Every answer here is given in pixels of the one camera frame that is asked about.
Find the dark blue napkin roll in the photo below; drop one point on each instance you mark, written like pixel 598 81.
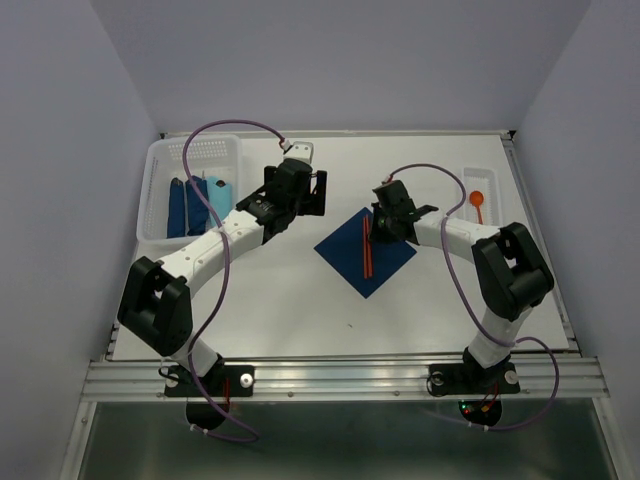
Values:
pixel 176 220
pixel 197 212

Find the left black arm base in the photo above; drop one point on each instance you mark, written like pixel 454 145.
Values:
pixel 223 383

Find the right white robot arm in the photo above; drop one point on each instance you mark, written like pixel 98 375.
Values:
pixel 512 274

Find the white perforated plastic basket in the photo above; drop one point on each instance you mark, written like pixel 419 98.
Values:
pixel 209 155

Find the light blue napkin roll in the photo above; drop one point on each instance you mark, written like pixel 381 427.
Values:
pixel 219 196

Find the orange plastic spoon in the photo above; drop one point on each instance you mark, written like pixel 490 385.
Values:
pixel 476 199

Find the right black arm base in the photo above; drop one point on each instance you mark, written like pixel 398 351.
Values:
pixel 479 388

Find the white utensil tray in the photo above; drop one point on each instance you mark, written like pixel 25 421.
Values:
pixel 486 181

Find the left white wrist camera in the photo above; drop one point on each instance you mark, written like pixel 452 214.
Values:
pixel 300 151

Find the aluminium front rail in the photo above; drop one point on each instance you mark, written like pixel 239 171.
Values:
pixel 395 378

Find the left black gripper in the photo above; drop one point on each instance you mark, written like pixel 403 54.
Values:
pixel 304 189

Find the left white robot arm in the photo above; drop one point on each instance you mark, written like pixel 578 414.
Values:
pixel 156 305

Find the dark blue paper napkin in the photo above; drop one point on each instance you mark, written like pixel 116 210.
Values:
pixel 343 251

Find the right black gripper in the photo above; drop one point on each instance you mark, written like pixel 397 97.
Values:
pixel 383 223

